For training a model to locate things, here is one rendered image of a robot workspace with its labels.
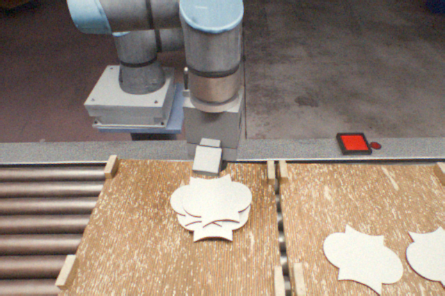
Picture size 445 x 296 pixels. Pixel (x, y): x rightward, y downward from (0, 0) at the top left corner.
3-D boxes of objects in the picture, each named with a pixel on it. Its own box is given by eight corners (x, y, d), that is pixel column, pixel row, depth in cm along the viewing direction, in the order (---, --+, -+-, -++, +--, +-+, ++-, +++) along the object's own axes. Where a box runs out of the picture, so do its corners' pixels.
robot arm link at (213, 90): (236, 80, 40) (175, 75, 41) (235, 108, 43) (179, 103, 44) (243, 53, 45) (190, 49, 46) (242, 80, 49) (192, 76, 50)
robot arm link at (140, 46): (118, 47, 97) (108, 3, 88) (160, 43, 100) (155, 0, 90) (117, 65, 89) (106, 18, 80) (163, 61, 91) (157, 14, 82)
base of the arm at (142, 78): (130, 68, 107) (124, 41, 100) (171, 73, 106) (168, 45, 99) (111, 92, 97) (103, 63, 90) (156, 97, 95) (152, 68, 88)
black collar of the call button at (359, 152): (335, 137, 88) (336, 132, 87) (361, 136, 89) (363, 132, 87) (343, 155, 83) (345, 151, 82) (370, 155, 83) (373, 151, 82)
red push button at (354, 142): (338, 138, 88) (340, 135, 87) (359, 138, 88) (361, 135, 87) (345, 153, 84) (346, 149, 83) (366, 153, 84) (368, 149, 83)
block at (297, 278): (290, 268, 59) (292, 261, 57) (300, 268, 59) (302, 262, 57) (294, 301, 55) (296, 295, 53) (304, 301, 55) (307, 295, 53)
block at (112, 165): (112, 161, 79) (110, 153, 77) (119, 162, 79) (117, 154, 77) (106, 179, 75) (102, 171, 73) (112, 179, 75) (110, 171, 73)
